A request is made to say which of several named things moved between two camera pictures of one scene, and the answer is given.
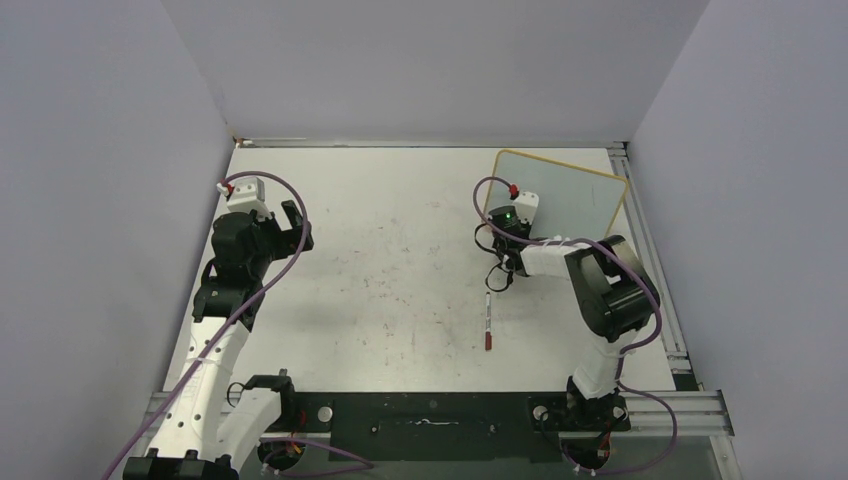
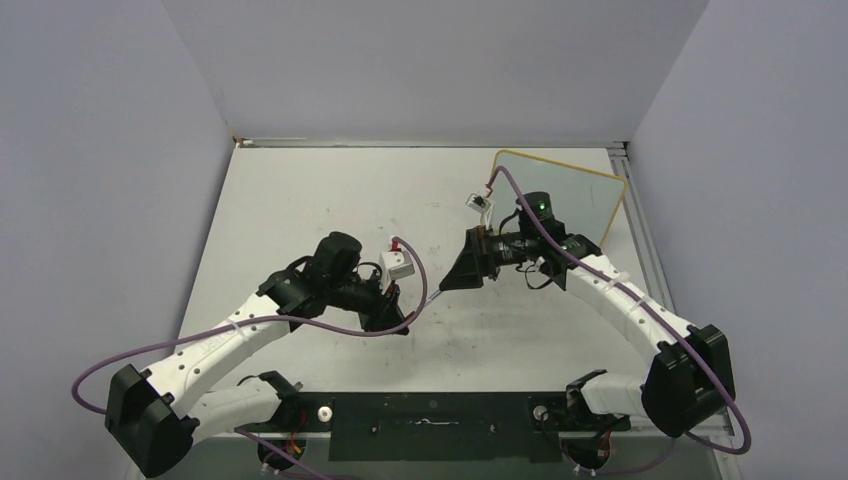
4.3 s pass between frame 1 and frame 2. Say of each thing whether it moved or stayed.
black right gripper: moved
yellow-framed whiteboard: stayed
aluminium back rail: stayed
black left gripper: moved
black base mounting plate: stayed
